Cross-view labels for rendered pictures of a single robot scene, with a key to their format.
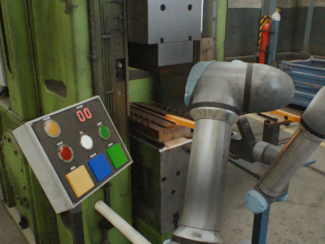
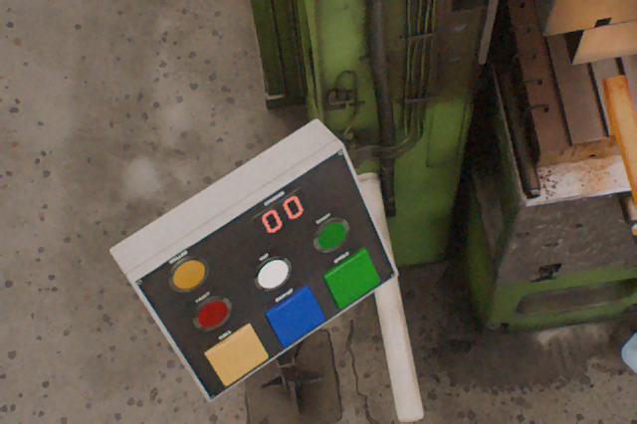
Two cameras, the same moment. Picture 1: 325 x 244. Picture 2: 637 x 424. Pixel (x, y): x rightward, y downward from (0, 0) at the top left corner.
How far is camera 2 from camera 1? 1.39 m
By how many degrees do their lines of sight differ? 56
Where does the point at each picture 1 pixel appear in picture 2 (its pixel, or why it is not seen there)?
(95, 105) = (324, 176)
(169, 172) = (541, 226)
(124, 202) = (438, 173)
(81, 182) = (237, 360)
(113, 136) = (356, 236)
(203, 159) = not seen: outside the picture
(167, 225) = (518, 276)
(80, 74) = (329, 16)
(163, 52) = (602, 41)
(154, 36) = (569, 22)
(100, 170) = (294, 324)
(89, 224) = not seen: hidden behind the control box
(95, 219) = not seen: hidden behind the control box
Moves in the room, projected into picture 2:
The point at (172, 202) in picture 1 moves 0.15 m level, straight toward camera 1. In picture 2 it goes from (543, 255) to (502, 324)
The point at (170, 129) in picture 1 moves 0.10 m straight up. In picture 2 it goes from (588, 146) to (600, 119)
